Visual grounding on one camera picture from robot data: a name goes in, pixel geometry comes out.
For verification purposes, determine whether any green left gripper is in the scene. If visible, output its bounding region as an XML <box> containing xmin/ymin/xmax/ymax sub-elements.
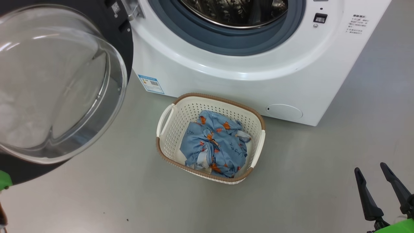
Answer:
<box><xmin>0</xmin><ymin>170</ymin><xmax>13</xmax><ymax>191</ymax></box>

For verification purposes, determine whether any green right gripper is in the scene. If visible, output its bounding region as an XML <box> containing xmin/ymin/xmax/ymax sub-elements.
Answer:
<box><xmin>354</xmin><ymin>162</ymin><xmax>414</xmax><ymax>233</ymax></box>

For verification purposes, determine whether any black round glass washer door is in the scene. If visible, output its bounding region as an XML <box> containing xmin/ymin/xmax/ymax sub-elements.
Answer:
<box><xmin>0</xmin><ymin>0</ymin><xmax>134</xmax><ymax>185</ymax></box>

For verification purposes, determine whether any blue garment orange print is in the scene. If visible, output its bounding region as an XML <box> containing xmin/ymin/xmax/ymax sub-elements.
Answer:
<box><xmin>180</xmin><ymin>121</ymin><xmax>249</xmax><ymax>178</ymax></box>
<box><xmin>194</xmin><ymin>110</ymin><xmax>252</xmax><ymax>143</ymax></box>

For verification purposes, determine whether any white front-load washing machine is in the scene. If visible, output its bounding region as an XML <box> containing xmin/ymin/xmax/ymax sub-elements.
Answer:
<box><xmin>129</xmin><ymin>0</ymin><xmax>392</xmax><ymax>127</ymax></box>

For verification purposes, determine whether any metal door hinge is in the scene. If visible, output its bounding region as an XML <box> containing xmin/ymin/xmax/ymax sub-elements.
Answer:
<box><xmin>121</xmin><ymin>0</ymin><xmax>146</xmax><ymax>21</ymax></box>

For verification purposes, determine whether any washing machine drum opening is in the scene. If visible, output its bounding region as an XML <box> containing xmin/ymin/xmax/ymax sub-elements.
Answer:
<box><xmin>179</xmin><ymin>0</ymin><xmax>289</xmax><ymax>29</ymax></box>

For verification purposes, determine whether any round white filter cover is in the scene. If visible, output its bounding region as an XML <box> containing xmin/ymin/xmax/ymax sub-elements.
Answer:
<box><xmin>266</xmin><ymin>104</ymin><xmax>303</xmax><ymax>119</ymax></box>

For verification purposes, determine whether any blue energy label sticker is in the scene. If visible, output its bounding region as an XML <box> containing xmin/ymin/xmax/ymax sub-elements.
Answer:
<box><xmin>138</xmin><ymin>74</ymin><xmax>165</xmax><ymax>94</ymax></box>

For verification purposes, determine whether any cream perforated laundry basket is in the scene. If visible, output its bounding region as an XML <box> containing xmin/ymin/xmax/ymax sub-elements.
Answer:
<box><xmin>156</xmin><ymin>93</ymin><xmax>266</xmax><ymax>185</ymax></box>

